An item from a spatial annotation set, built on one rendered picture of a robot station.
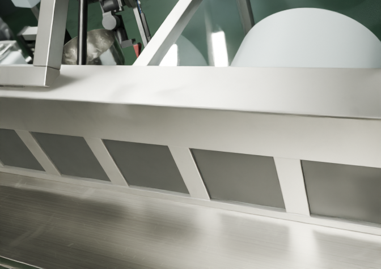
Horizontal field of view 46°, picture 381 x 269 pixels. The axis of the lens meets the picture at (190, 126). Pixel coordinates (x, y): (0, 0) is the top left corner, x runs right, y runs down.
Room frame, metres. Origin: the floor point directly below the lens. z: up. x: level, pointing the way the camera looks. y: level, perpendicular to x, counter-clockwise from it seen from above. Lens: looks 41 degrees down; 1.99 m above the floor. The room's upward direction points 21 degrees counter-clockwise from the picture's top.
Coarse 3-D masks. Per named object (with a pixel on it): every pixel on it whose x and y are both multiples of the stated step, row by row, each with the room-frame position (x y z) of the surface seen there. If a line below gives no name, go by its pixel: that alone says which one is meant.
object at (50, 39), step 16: (48, 0) 0.68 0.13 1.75; (64, 0) 0.69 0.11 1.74; (80, 0) 0.70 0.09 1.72; (48, 16) 0.66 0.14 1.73; (64, 16) 0.67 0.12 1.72; (80, 16) 0.68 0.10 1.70; (48, 32) 0.65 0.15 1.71; (64, 32) 0.66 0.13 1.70; (80, 32) 0.67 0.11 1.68; (48, 48) 0.63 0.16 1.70; (80, 48) 0.66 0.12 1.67; (48, 64) 0.61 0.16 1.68; (80, 64) 0.64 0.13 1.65; (0, 80) 0.65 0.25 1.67; (16, 80) 0.63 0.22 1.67; (32, 80) 0.61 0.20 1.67; (48, 80) 0.60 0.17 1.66
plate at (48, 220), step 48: (0, 192) 0.67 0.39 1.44; (48, 192) 0.62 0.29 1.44; (96, 192) 0.57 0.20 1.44; (0, 240) 0.55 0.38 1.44; (48, 240) 0.50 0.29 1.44; (96, 240) 0.47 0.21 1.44; (144, 240) 0.43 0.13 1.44; (192, 240) 0.40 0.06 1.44; (240, 240) 0.37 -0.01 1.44; (288, 240) 0.34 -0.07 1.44; (336, 240) 0.31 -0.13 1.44
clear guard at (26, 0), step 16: (0, 0) 0.77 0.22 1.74; (16, 0) 0.74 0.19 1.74; (32, 0) 0.72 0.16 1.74; (0, 16) 0.75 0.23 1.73; (16, 16) 0.72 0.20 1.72; (32, 16) 0.70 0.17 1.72; (0, 32) 0.73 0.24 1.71; (16, 32) 0.71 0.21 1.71; (32, 32) 0.68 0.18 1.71; (0, 48) 0.71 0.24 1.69; (16, 48) 0.69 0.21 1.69; (32, 48) 0.67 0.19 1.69; (0, 64) 0.69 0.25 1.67; (16, 64) 0.67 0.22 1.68; (32, 64) 0.65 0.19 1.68
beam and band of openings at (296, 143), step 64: (0, 128) 0.66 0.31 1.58; (64, 128) 0.57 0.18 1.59; (128, 128) 0.49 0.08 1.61; (192, 128) 0.43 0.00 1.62; (256, 128) 0.38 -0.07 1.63; (320, 128) 0.33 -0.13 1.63; (128, 192) 0.54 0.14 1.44; (192, 192) 0.46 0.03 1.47; (256, 192) 0.40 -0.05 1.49; (320, 192) 0.35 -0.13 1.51
